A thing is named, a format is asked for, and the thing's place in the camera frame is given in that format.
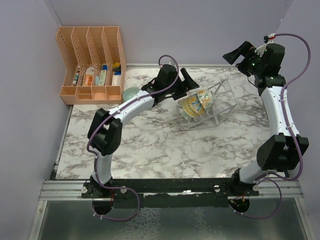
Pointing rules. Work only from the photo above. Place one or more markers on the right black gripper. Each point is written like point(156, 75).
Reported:
point(244, 50)

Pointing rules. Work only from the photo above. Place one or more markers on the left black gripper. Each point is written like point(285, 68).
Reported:
point(184, 86)

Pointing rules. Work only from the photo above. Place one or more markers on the blue orange floral bowl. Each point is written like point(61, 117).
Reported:
point(195, 104)

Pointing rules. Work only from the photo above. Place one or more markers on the yellow flower bowl back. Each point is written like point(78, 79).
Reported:
point(206, 98)

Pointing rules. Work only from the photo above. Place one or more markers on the yellow flower bowl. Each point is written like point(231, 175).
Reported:
point(206, 98)
point(182, 111)

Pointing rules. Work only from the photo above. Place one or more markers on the yellow dotted sun bowl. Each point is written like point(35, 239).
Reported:
point(188, 110)

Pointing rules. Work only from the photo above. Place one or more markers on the yellow flower bowl front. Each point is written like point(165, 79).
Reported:
point(182, 111)

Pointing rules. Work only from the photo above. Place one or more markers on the light teal bowl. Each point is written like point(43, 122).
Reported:
point(129, 93)

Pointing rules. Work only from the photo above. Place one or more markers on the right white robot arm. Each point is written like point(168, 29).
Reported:
point(282, 151)

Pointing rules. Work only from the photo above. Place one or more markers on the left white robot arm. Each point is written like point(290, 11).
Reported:
point(105, 132)

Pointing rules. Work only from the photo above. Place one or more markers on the orange plastic file organizer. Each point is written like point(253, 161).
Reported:
point(95, 63)

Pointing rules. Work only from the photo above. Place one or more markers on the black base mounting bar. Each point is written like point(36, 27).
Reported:
point(167, 192)

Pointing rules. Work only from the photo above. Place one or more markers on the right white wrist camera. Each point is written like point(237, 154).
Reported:
point(267, 39)

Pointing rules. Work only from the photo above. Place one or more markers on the white wire dish rack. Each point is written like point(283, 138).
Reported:
point(224, 104)

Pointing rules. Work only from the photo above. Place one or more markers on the aluminium frame rail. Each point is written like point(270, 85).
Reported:
point(71, 190)

